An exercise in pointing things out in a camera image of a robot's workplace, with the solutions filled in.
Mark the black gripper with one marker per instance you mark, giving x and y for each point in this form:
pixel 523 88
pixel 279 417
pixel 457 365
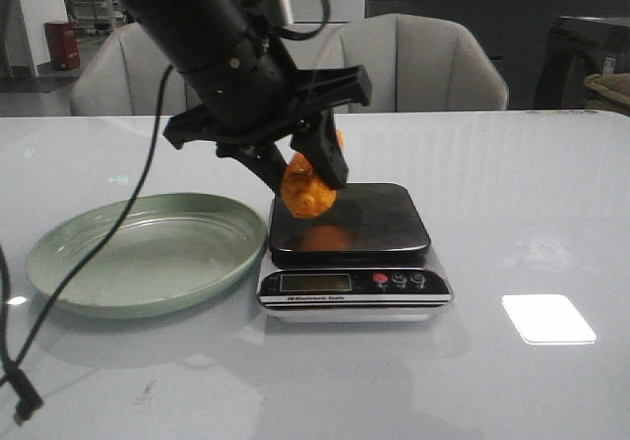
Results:
pixel 256 100

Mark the orange corn cob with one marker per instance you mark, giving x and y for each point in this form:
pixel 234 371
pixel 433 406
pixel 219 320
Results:
pixel 303 191

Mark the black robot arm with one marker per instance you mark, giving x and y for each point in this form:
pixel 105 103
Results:
pixel 195 34

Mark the black silver kitchen scale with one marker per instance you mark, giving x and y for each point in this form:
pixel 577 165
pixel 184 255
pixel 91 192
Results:
pixel 368 259

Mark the right grey upholstered chair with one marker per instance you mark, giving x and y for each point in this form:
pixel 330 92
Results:
pixel 416 64

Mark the grey upholstered chair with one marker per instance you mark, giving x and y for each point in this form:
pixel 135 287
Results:
pixel 416 64
pixel 123 77

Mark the light green round plate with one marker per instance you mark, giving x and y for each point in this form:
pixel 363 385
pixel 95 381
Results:
pixel 172 251

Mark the left grey upholstered chair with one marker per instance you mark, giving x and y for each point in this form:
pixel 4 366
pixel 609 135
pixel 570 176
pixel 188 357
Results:
pixel 123 77

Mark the red trash bin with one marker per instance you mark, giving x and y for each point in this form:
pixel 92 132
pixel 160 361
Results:
pixel 62 45

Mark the dark grey counter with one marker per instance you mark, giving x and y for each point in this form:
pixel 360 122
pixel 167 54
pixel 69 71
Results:
pixel 513 33

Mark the dark armchair with cushion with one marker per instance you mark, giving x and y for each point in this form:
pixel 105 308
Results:
pixel 576 48

